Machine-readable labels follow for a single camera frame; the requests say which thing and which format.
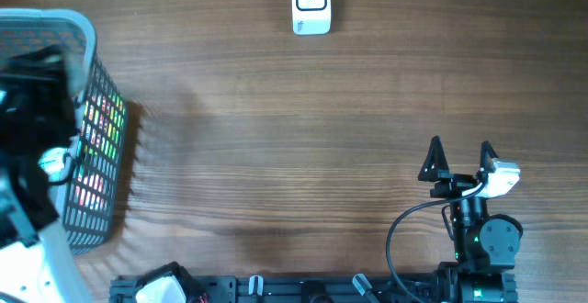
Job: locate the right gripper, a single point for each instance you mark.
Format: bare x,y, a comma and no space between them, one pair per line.
456,184

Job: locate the colourful gummy candy bag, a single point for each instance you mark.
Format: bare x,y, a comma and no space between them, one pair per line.
103,123

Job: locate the orange white snack packet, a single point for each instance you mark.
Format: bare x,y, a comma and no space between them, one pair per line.
89,192

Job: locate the teal tissue packet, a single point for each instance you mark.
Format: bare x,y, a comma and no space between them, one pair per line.
52,162

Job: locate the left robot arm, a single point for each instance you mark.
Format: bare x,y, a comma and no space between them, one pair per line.
37,115

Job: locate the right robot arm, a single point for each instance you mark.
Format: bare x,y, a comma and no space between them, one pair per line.
485,245

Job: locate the white barcode scanner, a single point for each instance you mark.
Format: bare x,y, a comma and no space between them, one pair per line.
311,17

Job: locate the grey plastic mesh basket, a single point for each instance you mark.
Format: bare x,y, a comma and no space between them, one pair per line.
26,30

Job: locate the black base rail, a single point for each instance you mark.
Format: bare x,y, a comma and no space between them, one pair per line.
414,288

